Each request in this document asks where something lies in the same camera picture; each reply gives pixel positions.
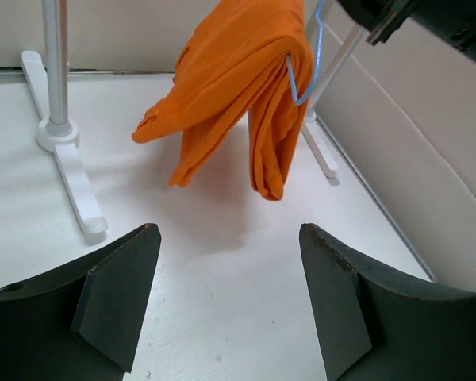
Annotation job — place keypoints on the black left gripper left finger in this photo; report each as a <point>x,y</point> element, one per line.
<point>81,320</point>

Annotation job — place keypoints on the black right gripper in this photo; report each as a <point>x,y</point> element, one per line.
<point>453,21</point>

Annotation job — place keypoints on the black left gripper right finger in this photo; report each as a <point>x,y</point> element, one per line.
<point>375,322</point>

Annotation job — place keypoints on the blue wire hanger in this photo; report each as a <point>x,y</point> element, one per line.
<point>300,99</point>

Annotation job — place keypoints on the orange trousers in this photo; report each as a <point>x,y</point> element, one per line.
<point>245,59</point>

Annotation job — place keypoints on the white garment rack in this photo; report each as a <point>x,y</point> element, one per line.
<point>47,78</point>

